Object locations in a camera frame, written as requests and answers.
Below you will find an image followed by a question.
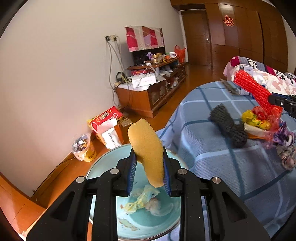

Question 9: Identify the red foam net sleeve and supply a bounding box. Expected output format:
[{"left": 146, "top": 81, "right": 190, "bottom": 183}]
[{"left": 234, "top": 69, "right": 282, "bottom": 115}]

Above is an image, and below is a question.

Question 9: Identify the purple foil wrapper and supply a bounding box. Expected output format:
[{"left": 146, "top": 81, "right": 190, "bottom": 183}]
[{"left": 273, "top": 121, "right": 295, "bottom": 147}]

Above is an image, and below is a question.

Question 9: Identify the grey foam net sleeve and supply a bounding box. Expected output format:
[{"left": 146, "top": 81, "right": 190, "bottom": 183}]
[{"left": 209, "top": 104, "right": 248, "bottom": 148}]

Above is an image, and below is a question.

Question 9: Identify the yellow sponge piece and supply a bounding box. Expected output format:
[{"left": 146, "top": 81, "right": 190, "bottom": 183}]
[{"left": 127, "top": 118, "right": 164, "bottom": 188}]

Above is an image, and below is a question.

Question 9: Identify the clear pink plastic bag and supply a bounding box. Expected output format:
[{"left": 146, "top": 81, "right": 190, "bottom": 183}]
[{"left": 252, "top": 106, "right": 282, "bottom": 142}]

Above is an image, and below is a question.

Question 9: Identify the floral white quilt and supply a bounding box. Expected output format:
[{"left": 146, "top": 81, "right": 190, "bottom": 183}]
[{"left": 223, "top": 56, "right": 295, "bottom": 95}]

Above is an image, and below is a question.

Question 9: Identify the yellow green wrapper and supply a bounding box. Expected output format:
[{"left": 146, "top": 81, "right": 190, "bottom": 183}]
[{"left": 241, "top": 110, "right": 271, "bottom": 131}]

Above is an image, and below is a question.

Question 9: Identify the white orange snack packet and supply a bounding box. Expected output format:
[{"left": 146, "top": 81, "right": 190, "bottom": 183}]
[{"left": 244, "top": 123, "right": 273, "bottom": 140}]

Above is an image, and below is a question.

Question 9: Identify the crumpled patterned wrapper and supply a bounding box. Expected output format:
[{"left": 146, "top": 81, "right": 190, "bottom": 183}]
[{"left": 276, "top": 145, "right": 295, "bottom": 171}]

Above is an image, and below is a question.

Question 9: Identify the blue plaid tablecloth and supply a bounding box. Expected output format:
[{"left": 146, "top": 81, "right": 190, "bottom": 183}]
[{"left": 157, "top": 81, "right": 295, "bottom": 235}]

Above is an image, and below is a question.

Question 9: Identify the dark snack packet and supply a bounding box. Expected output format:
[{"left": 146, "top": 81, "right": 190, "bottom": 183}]
[{"left": 220, "top": 78, "right": 240, "bottom": 95}]

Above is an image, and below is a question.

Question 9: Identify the snack jar with bag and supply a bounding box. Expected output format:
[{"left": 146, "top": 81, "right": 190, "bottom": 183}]
[{"left": 72, "top": 133, "right": 96, "bottom": 162}]

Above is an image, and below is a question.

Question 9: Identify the brown wooden wardrobe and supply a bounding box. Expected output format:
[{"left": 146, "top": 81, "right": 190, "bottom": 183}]
[{"left": 171, "top": 1, "right": 288, "bottom": 76}]

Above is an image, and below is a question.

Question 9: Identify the light blue enamel basin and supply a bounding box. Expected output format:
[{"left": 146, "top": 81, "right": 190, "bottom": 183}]
[{"left": 86, "top": 144, "right": 181, "bottom": 240}]

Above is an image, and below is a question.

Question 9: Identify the red double happiness sticker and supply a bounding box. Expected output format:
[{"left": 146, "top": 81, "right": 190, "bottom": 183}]
[{"left": 223, "top": 15, "right": 235, "bottom": 27}]

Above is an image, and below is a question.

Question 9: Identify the red gift box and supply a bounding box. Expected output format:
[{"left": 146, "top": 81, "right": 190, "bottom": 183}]
[{"left": 88, "top": 106, "right": 124, "bottom": 150}]

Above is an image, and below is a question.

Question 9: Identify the orange plastic bag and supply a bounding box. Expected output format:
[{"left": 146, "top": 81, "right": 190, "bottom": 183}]
[{"left": 175, "top": 45, "right": 186, "bottom": 64}]

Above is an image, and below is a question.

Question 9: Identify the white mug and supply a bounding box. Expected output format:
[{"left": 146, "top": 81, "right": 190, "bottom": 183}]
[{"left": 169, "top": 52, "right": 177, "bottom": 58}]

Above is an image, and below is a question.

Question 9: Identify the wooden tv cabinet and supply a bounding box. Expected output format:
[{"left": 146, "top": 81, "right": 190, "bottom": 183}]
[{"left": 116, "top": 59, "right": 187, "bottom": 118}]

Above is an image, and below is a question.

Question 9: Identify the white router box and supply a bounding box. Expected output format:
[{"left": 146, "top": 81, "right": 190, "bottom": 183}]
[{"left": 130, "top": 73, "right": 157, "bottom": 88}]

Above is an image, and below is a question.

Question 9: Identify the red white patchwork cloth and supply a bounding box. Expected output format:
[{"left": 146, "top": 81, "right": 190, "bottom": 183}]
[{"left": 125, "top": 26, "right": 165, "bottom": 52}]

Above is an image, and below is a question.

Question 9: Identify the wall power socket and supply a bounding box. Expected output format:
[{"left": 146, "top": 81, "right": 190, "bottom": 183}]
[{"left": 105, "top": 35, "right": 117, "bottom": 42}]

